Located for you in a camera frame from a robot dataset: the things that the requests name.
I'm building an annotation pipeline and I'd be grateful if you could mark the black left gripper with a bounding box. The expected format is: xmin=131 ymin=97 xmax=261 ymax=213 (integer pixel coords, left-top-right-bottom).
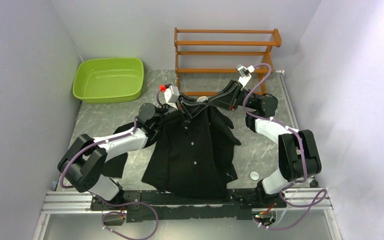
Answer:
xmin=153 ymin=91 xmax=209 ymax=128

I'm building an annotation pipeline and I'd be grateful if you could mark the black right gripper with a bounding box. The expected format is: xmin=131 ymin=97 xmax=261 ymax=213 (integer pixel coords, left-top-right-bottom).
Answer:
xmin=207 ymin=80 xmax=260 ymax=112

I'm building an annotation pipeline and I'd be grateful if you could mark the black button shirt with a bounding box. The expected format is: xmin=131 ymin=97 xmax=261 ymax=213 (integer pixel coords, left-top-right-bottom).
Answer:
xmin=100 ymin=94 xmax=243 ymax=200

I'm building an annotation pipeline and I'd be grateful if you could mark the white round brooch back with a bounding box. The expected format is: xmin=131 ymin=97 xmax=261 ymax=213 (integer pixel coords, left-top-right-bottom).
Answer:
xmin=249 ymin=171 xmax=260 ymax=181

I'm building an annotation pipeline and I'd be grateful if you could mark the orange round brooch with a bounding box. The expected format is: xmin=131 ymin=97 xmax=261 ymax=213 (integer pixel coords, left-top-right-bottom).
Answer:
xmin=196 ymin=96 xmax=208 ymax=103

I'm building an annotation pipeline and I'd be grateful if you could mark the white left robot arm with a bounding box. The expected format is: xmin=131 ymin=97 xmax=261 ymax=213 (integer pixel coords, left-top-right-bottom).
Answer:
xmin=57 ymin=96 xmax=208 ymax=210

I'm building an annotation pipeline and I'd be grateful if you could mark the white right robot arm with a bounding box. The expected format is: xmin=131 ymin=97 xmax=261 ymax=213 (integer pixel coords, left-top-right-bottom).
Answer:
xmin=206 ymin=80 xmax=322 ymax=208

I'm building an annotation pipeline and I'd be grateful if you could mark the orange wooden shoe rack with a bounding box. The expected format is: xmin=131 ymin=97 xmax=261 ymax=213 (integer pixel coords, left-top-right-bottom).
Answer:
xmin=173 ymin=27 xmax=282 ymax=88

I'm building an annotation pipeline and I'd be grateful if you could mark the green plastic basin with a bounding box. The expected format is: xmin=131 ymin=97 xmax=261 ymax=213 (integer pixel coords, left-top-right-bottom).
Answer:
xmin=72 ymin=57 xmax=144 ymax=104

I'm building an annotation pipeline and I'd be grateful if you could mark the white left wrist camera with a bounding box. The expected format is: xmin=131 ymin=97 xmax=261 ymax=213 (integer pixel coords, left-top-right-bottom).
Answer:
xmin=159 ymin=84 xmax=180 ymax=109

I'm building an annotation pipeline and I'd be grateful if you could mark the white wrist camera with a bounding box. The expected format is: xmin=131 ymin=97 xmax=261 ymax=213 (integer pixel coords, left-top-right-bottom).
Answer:
xmin=236 ymin=64 xmax=255 ymax=87
xmin=159 ymin=84 xmax=180 ymax=109

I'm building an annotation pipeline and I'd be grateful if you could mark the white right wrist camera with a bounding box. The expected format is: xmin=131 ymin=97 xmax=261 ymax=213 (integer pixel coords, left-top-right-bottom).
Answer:
xmin=236 ymin=64 xmax=255 ymax=87

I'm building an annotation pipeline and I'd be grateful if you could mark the aluminium table edge rail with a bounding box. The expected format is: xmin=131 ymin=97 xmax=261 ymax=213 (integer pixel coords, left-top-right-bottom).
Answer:
xmin=276 ymin=70 xmax=343 ymax=240

